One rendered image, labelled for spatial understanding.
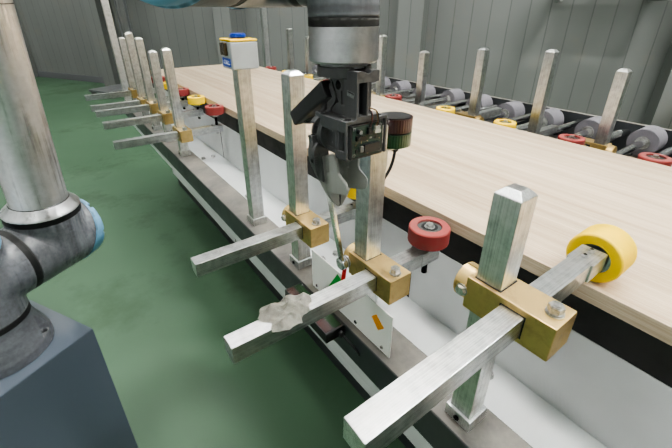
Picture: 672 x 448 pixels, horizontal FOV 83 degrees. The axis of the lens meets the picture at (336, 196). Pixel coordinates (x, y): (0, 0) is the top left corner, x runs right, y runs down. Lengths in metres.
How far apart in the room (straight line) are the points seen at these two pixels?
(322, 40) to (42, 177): 0.72
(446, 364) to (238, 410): 1.22
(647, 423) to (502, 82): 4.56
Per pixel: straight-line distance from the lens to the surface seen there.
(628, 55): 5.20
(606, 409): 0.84
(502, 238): 0.49
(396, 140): 0.63
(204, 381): 1.69
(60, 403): 1.17
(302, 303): 0.62
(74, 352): 1.12
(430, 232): 0.73
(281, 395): 1.60
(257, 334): 0.59
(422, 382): 0.41
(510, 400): 0.88
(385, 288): 0.68
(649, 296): 0.74
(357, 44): 0.48
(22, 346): 1.09
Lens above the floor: 1.28
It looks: 26 degrees down
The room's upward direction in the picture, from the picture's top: straight up
